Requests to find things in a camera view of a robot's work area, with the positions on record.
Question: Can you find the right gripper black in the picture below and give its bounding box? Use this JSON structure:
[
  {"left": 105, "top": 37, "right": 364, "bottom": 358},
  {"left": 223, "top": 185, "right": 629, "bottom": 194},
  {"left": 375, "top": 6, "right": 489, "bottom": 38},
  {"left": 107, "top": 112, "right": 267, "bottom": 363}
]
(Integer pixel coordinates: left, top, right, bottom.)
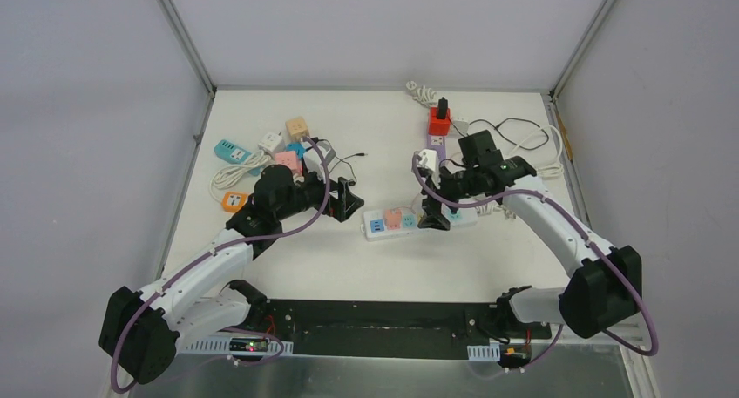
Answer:
[{"left": 417, "top": 163, "right": 479, "bottom": 231}]

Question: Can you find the long white power strip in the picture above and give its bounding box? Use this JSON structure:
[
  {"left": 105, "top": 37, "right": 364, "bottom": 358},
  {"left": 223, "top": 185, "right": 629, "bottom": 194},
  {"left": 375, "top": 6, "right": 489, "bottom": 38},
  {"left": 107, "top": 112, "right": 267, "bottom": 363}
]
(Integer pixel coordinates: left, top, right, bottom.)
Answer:
[{"left": 362, "top": 205, "right": 518, "bottom": 243}]

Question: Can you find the small orange pink adapter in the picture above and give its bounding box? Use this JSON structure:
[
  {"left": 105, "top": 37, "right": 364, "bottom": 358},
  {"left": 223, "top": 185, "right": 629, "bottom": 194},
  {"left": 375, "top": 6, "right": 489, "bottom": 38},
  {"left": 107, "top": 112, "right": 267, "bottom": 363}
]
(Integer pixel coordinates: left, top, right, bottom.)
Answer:
[{"left": 384, "top": 208, "right": 403, "bottom": 230}]

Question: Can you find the light pink cube adapter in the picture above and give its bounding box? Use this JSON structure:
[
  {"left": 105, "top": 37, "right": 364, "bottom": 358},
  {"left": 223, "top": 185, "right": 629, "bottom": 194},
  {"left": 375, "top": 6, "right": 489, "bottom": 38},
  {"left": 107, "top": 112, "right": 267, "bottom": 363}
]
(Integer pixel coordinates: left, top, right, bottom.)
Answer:
[{"left": 275, "top": 150, "right": 302, "bottom": 181}]

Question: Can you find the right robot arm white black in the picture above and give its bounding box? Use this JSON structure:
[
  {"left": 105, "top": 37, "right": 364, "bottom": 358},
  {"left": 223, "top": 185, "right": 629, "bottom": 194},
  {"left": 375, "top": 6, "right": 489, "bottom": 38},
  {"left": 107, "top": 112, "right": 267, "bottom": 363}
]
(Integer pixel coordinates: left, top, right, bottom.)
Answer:
[{"left": 411, "top": 132, "right": 643, "bottom": 338}]

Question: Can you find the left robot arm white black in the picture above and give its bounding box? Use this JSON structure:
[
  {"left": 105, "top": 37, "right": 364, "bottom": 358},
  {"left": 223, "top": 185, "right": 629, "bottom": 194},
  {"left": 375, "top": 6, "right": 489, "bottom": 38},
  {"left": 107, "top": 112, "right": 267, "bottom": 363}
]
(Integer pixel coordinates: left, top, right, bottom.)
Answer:
[{"left": 98, "top": 165, "right": 364, "bottom": 394}]

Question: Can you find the blue plug adapter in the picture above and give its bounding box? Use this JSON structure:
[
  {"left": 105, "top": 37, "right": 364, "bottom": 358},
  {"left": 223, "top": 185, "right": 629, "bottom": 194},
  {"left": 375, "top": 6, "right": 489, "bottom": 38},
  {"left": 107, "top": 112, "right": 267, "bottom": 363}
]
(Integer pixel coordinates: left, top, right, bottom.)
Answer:
[{"left": 286, "top": 142, "right": 306, "bottom": 159}]

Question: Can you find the red cube socket adapter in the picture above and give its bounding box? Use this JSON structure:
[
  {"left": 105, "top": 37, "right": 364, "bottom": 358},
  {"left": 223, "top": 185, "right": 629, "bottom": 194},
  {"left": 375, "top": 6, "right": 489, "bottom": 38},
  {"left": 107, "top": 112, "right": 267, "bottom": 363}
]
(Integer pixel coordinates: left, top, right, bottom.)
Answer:
[{"left": 427, "top": 107, "right": 451, "bottom": 136}]

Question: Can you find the purple power strip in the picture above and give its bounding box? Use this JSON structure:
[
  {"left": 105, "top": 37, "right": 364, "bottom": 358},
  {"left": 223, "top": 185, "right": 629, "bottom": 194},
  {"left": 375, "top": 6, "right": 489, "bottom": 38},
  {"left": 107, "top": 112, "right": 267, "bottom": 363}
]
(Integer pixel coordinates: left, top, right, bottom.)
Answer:
[{"left": 426, "top": 134, "right": 447, "bottom": 160}]

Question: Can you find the beige cube adapter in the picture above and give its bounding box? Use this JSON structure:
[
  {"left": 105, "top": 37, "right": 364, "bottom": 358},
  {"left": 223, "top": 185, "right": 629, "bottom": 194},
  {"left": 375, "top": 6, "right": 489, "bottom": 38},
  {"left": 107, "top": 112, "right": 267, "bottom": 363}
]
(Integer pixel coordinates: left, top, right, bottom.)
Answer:
[{"left": 285, "top": 116, "right": 310, "bottom": 142}]

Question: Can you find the white cube adapter behind red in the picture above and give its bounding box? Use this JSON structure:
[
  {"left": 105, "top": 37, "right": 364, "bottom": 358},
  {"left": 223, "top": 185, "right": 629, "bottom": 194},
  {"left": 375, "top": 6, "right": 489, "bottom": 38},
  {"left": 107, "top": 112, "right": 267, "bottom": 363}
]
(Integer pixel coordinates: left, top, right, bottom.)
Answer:
[{"left": 451, "top": 117, "right": 470, "bottom": 135}]

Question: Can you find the orange power strip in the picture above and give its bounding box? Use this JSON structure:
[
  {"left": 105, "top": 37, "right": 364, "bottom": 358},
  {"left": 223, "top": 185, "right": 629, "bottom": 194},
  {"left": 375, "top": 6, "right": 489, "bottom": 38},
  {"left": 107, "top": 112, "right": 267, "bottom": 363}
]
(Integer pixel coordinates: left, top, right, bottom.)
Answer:
[{"left": 220, "top": 192, "right": 249, "bottom": 213}]

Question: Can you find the teal power strip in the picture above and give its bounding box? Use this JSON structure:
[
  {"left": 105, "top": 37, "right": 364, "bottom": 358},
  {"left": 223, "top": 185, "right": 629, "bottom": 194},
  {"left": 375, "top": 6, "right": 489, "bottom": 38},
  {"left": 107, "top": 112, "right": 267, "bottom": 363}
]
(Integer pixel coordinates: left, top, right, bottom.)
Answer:
[{"left": 214, "top": 139, "right": 265, "bottom": 175}]

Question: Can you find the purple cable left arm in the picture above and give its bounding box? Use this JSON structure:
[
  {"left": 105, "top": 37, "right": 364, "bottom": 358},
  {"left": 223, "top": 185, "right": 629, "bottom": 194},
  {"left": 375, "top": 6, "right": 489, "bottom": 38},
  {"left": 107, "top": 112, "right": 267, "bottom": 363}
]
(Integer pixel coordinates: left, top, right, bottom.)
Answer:
[{"left": 109, "top": 135, "right": 333, "bottom": 395}]

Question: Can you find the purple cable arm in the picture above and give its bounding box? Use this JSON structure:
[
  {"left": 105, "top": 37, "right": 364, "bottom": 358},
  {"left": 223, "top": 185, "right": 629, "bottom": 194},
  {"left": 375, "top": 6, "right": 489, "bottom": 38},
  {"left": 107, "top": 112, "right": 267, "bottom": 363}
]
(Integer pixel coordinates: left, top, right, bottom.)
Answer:
[
  {"left": 109, "top": 135, "right": 333, "bottom": 395},
  {"left": 411, "top": 152, "right": 661, "bottom": 381}
]

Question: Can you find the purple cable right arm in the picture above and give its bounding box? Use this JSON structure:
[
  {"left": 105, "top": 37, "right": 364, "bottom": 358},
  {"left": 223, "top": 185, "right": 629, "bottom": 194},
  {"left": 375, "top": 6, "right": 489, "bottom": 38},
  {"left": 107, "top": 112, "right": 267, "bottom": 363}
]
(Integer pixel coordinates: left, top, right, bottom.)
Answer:
[{"left": 411, "top": 152, "right": 661, "bottom": 381}]

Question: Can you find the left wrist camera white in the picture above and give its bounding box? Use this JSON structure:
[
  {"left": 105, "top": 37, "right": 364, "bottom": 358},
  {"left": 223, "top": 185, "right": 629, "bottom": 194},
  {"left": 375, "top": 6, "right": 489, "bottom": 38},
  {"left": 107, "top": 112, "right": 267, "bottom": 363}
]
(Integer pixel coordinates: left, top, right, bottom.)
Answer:
[{"left": 302, "top": 141, "right": 336, "bottom": 180}]

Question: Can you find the white coiled cord at back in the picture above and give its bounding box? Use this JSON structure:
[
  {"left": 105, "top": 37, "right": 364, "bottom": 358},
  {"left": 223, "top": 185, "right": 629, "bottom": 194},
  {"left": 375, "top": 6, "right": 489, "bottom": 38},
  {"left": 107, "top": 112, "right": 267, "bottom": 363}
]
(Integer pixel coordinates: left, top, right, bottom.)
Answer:
[{"left": 404, "top": 79, "right": 438, "bottom": 108}]

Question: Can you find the white cord of teal strip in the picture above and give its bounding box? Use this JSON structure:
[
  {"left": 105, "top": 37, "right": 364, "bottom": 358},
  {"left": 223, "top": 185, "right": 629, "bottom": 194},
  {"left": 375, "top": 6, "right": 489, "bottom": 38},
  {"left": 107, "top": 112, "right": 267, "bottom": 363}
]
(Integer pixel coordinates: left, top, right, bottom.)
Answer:
[{"left": 210, "top": 150, "right": 273, "bottom": 203}]

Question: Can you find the black mounting base plate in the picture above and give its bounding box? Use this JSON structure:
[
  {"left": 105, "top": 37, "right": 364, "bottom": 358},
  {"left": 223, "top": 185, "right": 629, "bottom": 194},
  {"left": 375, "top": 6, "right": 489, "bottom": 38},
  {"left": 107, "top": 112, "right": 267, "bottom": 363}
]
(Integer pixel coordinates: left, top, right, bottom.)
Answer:
[{"left": 238, "top": 299, "right": 554, "bottom": 361}]

